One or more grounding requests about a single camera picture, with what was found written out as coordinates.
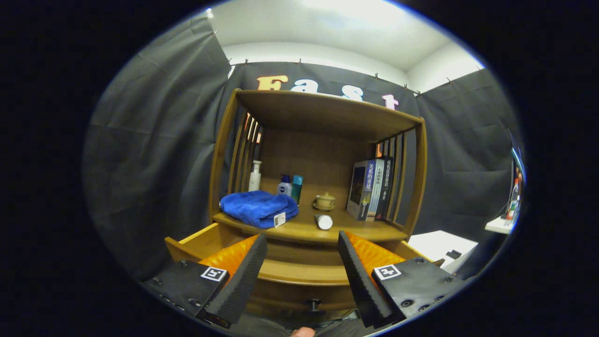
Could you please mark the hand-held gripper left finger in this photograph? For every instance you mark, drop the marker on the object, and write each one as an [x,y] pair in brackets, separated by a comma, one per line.
[241,285]

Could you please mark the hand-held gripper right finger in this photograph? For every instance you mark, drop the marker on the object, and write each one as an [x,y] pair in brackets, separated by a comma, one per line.
[362,285]

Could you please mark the wooden drawer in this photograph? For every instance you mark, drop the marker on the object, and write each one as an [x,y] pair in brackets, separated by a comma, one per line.
[304,274]

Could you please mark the white green cleanser tube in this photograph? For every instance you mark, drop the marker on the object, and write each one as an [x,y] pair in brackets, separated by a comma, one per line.
[324,222]

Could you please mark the wooden countertop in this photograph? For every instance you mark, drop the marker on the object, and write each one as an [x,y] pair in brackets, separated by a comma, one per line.
[304,229]

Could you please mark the wooden cabinet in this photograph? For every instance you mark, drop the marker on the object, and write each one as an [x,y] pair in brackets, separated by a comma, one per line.
[323,112]

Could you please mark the blue folded towel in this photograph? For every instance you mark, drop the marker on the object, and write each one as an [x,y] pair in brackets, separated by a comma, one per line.
[255,206]

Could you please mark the white machine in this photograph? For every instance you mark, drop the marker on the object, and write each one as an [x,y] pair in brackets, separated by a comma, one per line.
[435,243]

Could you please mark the beige lidded teacup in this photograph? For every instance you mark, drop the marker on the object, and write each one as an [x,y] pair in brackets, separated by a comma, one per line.
[324,201]

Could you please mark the thick book with blue spine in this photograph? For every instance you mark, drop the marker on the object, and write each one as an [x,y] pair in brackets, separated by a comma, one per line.
[358,187]

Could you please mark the thin grey-spined book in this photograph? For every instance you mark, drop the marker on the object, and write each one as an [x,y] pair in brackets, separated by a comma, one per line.
[378,187]

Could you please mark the black-spined book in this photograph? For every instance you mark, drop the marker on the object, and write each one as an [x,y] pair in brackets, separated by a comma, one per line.
[386,187]

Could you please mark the white blue-capped lotion bottle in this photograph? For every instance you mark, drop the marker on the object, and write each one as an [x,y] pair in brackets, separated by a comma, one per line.
[284,188]

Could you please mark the white pump bottle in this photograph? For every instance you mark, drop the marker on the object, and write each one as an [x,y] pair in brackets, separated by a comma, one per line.
[255,180]

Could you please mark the teal bottle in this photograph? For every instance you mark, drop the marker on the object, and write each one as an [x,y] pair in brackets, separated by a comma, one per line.
[297,187]

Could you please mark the red and green bottle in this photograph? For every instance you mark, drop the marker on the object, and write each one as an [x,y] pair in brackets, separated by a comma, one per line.
[514,192]

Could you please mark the white wall shelf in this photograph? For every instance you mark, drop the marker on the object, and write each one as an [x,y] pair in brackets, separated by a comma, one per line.
[498,225]

